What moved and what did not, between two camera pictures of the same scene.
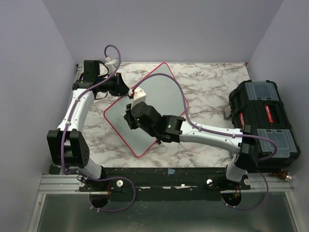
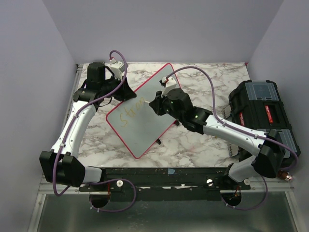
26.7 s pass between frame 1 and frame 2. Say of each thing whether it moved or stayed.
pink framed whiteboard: stayed
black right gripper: moved
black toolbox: stayed
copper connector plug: stayed
